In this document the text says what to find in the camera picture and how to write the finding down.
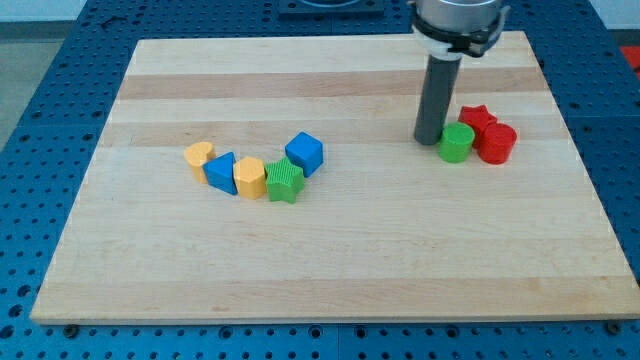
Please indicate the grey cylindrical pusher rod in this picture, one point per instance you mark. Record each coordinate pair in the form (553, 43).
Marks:
(438, 86)

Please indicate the red star block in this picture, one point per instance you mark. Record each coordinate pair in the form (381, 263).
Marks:
(478, 118)

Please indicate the green star block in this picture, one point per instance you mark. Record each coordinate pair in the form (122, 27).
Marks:
(284, 180)

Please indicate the green cylinder block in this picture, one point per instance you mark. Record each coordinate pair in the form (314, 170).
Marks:
(456, 142)

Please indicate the red cylinder block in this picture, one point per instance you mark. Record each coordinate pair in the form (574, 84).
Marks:
(497, 143)

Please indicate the blue cube block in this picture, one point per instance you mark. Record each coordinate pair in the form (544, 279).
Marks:
(305, 151)

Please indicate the wooden board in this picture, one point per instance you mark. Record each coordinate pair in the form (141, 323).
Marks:
(383, 231)

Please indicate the yellow pentagon block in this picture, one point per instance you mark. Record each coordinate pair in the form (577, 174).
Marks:
(250, 177)

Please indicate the blue triangle block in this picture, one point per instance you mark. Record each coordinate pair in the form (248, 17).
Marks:
(219, 173)

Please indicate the yellow heart block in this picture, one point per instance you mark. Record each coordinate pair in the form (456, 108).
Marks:
(196, 156)

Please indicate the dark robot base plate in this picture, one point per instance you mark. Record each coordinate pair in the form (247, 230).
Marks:
(291, 8)

